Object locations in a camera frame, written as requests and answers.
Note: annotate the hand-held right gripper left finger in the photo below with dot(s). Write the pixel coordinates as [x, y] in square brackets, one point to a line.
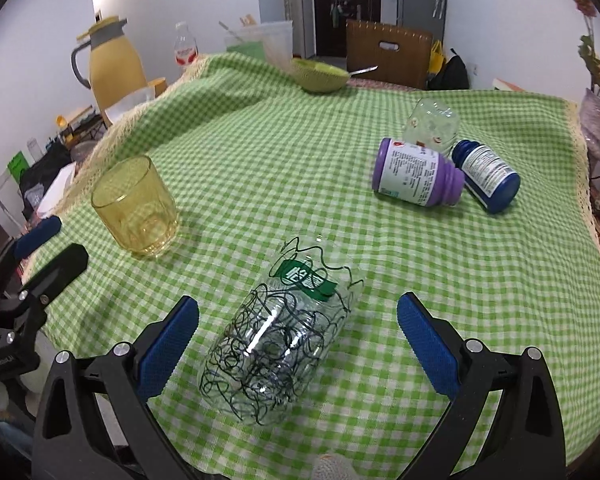
[166, 348]

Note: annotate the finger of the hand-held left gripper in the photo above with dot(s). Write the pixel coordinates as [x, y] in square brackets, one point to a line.
[60, 265]
[39, 236]

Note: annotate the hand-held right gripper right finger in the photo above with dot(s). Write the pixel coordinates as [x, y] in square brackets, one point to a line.
[428, 346]

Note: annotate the clear scribbled plastic cup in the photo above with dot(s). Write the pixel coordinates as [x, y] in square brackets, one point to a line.
[278, 339]

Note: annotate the yellow glass cup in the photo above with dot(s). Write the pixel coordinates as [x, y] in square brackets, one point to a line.
[136, 208]

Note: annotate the green checkered tablecloth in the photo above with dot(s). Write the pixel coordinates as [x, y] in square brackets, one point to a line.
[360, 240]

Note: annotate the purple pill bottle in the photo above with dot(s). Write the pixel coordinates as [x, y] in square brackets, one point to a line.
[416, 173]

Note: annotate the blue pill bottle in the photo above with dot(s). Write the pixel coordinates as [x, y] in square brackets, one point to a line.
[486, 174]

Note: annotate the yellow thermos jug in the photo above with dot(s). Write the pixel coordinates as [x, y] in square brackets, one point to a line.
[114, 64]

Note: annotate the clear glass jar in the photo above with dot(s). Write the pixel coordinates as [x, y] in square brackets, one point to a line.
[432, 125]

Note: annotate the clear water bottle red label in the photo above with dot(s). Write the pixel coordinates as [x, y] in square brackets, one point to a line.
[184, 48]

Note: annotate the black backpack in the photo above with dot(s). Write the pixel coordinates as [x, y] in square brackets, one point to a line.
[452, 74]

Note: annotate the glass flower vase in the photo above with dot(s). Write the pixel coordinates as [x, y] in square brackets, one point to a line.
[598, 120]

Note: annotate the metal spoon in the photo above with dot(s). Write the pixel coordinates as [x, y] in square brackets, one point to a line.
[362, 69]

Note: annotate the yellow shopping bag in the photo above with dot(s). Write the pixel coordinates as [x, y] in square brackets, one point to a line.
[435, 57]

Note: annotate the green bowl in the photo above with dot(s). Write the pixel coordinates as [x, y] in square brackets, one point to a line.
[320, 74]

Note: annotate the wooden chair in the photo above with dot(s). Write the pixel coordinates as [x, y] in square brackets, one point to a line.
[387, 53]

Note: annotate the translucent plastic container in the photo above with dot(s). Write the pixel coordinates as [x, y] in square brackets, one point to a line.
[265, 39]

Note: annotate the dark entrance door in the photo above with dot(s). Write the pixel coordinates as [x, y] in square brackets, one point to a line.
[347, 7]

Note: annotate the artificial flower bouquet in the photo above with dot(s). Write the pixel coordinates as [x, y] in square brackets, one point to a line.
[592, 35]

